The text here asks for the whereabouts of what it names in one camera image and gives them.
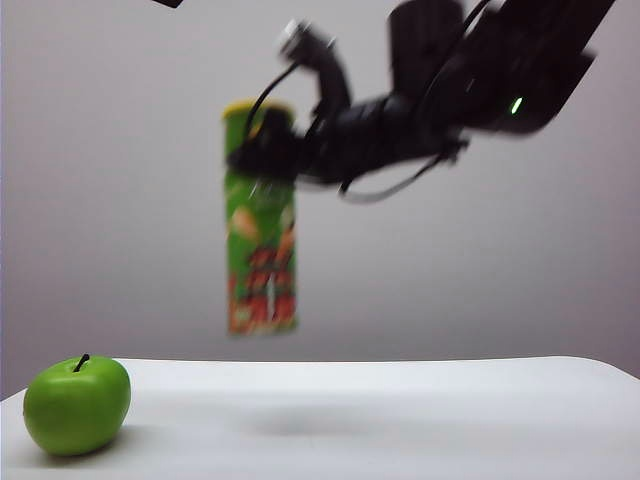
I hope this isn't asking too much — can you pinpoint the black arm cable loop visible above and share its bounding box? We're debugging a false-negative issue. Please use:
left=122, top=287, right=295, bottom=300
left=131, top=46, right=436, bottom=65
left=339, top=137, right=472, bottom=205

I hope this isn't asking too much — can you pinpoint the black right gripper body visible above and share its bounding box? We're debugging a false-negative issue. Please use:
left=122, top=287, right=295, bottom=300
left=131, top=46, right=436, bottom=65
left=293, top=92, right=426, bottom=187

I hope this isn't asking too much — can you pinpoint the green potato chips can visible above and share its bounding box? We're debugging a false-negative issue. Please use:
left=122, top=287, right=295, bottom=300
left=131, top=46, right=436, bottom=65
left=221, top=99, right=301, bottom=338

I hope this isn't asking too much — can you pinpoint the green apple with black stem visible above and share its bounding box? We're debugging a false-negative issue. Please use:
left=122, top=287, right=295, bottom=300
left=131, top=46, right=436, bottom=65
left=22, top=353, right=132, bottom=457

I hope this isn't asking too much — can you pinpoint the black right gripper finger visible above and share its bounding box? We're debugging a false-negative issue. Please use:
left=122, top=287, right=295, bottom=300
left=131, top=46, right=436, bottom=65
left=255, top=106, right=299, bottom=146
left=226, top=139, right=301, bottom=177

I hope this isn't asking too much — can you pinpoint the black camera cable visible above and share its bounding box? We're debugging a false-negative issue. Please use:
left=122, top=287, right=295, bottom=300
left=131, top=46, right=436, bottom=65
left=243, top=62, right=300, bottom=146

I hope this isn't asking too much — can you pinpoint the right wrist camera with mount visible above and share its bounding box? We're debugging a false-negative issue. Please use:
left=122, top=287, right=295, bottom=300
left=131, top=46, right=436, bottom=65
left=276, top=18, right=353, bottom=114

